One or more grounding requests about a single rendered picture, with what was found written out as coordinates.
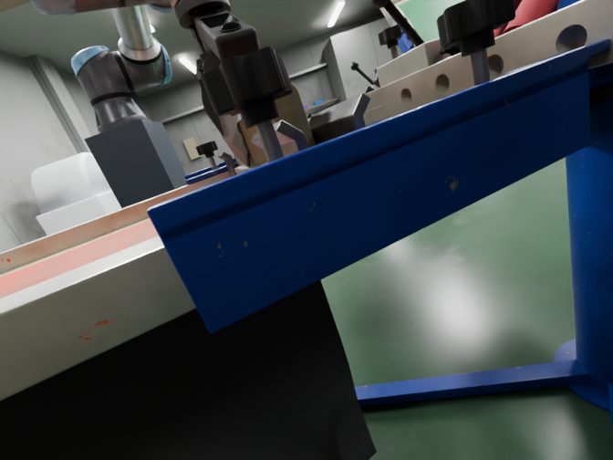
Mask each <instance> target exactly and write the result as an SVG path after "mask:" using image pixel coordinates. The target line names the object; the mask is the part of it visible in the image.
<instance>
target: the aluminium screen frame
mask: <svg viewBox="0 0 613 460"><path fill-rule="evenodd" d="M229 177H231V176H230V173H229V172H228V171H225V172H221V173H218V174H216V175H214V176H211V177H208V178H205V179H203V180H200V181H198V182H195V183H191V184H187V185H185V186H183V187H180V188H177V189H175V190H172V191H169V192H167V193H163V194H160V195H157V196H155V197H152V198H150V199H147V200H145V201H142V202H139V203H136V204H133V205H130V206H127V207H125V208H122V209H119V210H117V211H115V212H112V213H109V214H105V215H102V216H100V217H97V218H95V219H92V220H89V221H87V222H85V223H82V224H79V225H75V226H72V227H70V228H68V229H65V230H62V231H59V232H57V233H54V234H52V235H48V236H45V237H42V238H39V239H37V240H35V241H32V242H29V243H27V244H24V245H21V246H18V247H15V248H12V249H9V250H7V251H5V252H2V253H0V274H3V273H5V272H7V271H10V270H12V269H15V268H18V267H21V266H24V265H26V264H29V263H31V262H34V261H37V260H38V259H41V258H44V257H46V256H51V255H53V254H55V253H57V252H60V251H63V250H65V249H68V248H70V247H72V246H77V245H79V244H82V243H84V242H87V241H89V240H91V239H94V238H97V237H99V236H102V235H105V234H108V233H110V232H113V231H116V230H118V229H121V228H123V227H125V226H128V225H132V224H135V223H137V222H139V221H142V220H144V219H147V218H149V216H148V215H147V210H148V209H149V208H150V207H151V206H153V205H155V204H159V203H162V202H165V201H167V200H170V199H172V198H174V197H177V196H180V195H182V194H185V193H188V192H191V191H194V190H197V189H199V188H202V187H204V186H206V185H209V184H212V183H216V182H219V181H221V180H223V179H226V178H229ZM194 309H196V307H195V305H194V303H193V302H192V299H191V297H190V295H189V293H188V291H187V289H186V287H185V285H184V284H183V282H182V280H181V278H180V276H179V274H178V272H177V270H176V268H175V266H174V264H173V263H172V261H171V259H170V257H169V255H168V253H167V251H166V249H165V247H164V245H163V243H162V241H161V239H160V238H159V237H158V236H156V237H154V238H152V239H150V240H147V241H145V242H142V243H140V244H137V245H135V246H132V247H129V248H127V249H124V250H122V251H119V252H118V253H115V254H113V255H110V256H106V257H103V258H101V259H99V260H97V261H94V262H92V263H89V264H87V265H84V266H83V267H79V268H76V269H74V270H71V271H69V272H67V273H65V274H62V275H60V276H57V277H53V278H51V279H49V280H47V281H44V282H41V283H39V284H36V285H34V286H32V287H28V288H26V289H23V290H21V291H18V292H16V293H14V294H12V295H9V296H7V297H4V298H0V401H2V400H3V399H6V398H8V397H10V396H12V395H14V394H16V393H18V392H21V391H23V390H25V389H27V388H29V387H31V386H33V385H35V384H37V383H40V382H42V381H44V380H46V379H48V378H50V377H52V376H55V375H57V374H59V373H61V372H62V371H65V370H67V369H69V368H72V367H74V366H76V365H78V364H80V363H81V362H83V361H87V360H89V359H91V358H93V357H95V356H97V355H99V354H100V353H102V352H105V351H107V350H110V349H112V348H114V347H116V346H118V345H120V344H122V343H124V342H126V341H128V340H131V339H133V338H135V337H138V336H139V335H141V334H143V333H145V332H147V331H149V330H151V329H155V328H157V327H159V326H160V325H162V324H164V323H166V322H168V321H171V320H173V319H176V318H178V317H179V316H181V315H183V314H186V313H188V312H190V311H192V310H194Z"/></svg>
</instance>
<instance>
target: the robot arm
mask: <svg viewBox="0 0 613 460"><path fill-rule="evenodd" d="M30 1H31V3H32V4H33V6H34V7H35V9H36V10H37V11H38V12H39V13H41V14H43V15H46V16H54V15H68V16H73V15H74V14H75V13H82V12H89V11H96V10H103V9H111V11H112V14H113V16H114V19H115V22H116V25H117V28H118V30H119V34H120V37H121V39H120V40H119V43H118V46H119V51H114V52H110V50H109V49H108V48H107V47H103V46H94V47H88V48H85V49H83V50H81V51H79V52H78V53H77V54H76V55H75V56H74V57H73V58H72V59H71V66H72V68H73V70H74V72H75V74H76V78H77V79H78V81H79V83H80V85H81V87H82V88H83V89H84V91H85V93H86V95H87V97H88V100H89V102H90V104H91V106H92V108H93V110H94V111H95V117H96V123H97V128H98V132H99V133H102V132H104V131H109V130H112V129H115V128H118V127H119V126H122V125H125V124H128V123H131V122H133V121H136V120H148V118H147V116H146V115H145V114H144V113H143V111H142V110H141V109H140V108H139V107H138V106H137V104H136V103H135V102H134V101H133V99H132V97H131V95H130V92H134V91H138V90H142V89H149V88H153V87H160V86H162V85H164V84H168V83H169V82H170V81H171V77H172V72H171V63H170V59H169V56H168V54H167V51H166V49H165V48H164V46H163V45H162V44H160V43H159V42H158V40H157V39H156V38H154V37H153V36H152V33H151V27H150V23H149V18H148V15H147V11H146V7H145V5H149V6H150V7H151V8H153V9H155V10H157V11H160V12H163V13H165V14H171V13H174V12H175V14H176V16H177V18H178V21H179V23H180V25H181V27H183V28H185V29H190V30H191V31H192V35H193V38H195V39H196V41H197V44H198V46H199V49H200V50H201V53H202V54H201V55H200V59H196V76H197V78H198V84H199V86H200V88H201V92H202V103H203V108H204V110H205V112H206V114H207V116H208V117H209V119H210V120H211V121H212V123H213V124H214V126H215V127H216V128H217V130H218V131H219V132H220V133H221V136H222V138H223V140H224V141H225V143H226V144H227V145H228V147H229V148H230V150H231V151H232V153H233V154H234V156H235V157H236V158H237V159H238V160H239V161H240V162H241V163H243V164H244V165H245V166H246V167H251V163H250V158H249V152H248V151H247V150H246V148H245V147H244V144H243V135H242V134H241V133H240V132H239V130H238V128H237V120H238V114H237V115H234V116H231V115H229V114H228V115H224V116H218V115H216V114H215V111H214V109H213V105H212V103H211V101H210V98H209V96H208V93H207V91H206V88H205V86H204V84H203V80H202V77H203V74H205V73H207V72H209V71H211V70H213V69H215V68H218V67H219V66H220V64H221V62H222V61H223V60H224V59H225V58H228V57H232V56H240V55H247V54H250V53H253V52H255V51H256V50H259V45H258V40H257V35H256V31H255V29H254V28H253V27H252V26H249V25H248V24H246V23H245V22H244V21H243V20H241V19H240V18H238V17H236V16H234V15H233V14H231V7H230V4H229V1H228V0H30Z"/></svg>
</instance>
